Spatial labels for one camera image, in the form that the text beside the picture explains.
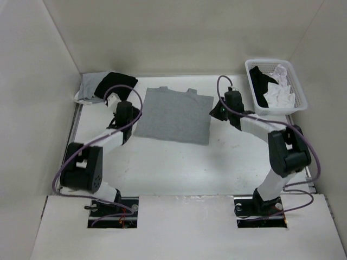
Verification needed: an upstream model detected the grey tank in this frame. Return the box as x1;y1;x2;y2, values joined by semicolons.
134;87;214;146
78;71;110;104

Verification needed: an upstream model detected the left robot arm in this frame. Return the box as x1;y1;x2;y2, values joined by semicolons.
57;101;141;216

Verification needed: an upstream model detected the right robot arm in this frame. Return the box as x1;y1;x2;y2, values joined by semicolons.
209;88;311;215

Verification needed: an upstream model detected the folded black tank top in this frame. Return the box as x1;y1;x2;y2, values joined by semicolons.
93;71;138;101

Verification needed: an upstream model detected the black tank top in basket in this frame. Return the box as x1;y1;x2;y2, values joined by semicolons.
249;66;278;108

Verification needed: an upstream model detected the folded white tank top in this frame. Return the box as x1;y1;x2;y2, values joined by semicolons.
73;92;93;105

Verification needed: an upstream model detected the white tank top in basket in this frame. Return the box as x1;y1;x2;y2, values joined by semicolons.
264;64;295;109

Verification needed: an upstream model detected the folded grey tank top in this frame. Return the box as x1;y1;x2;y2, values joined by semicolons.
78;71;110;104

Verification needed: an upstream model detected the white plastic basket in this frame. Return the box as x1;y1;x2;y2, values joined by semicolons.
245;58;308;115

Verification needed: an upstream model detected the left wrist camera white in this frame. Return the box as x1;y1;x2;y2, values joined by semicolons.
105;93;121;110

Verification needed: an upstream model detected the left metal table rail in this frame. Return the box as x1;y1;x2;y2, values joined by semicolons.
51;103;83;195

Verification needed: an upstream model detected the metal table rail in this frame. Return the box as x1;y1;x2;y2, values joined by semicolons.
286;115;317;193
51;103;83;195

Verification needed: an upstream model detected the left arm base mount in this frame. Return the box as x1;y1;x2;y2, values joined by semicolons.
84;197;139;229

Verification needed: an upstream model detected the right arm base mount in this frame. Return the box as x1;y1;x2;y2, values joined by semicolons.
234;197;287;228

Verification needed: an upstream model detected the right metal table rail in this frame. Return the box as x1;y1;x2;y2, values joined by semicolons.
286;115;317;193

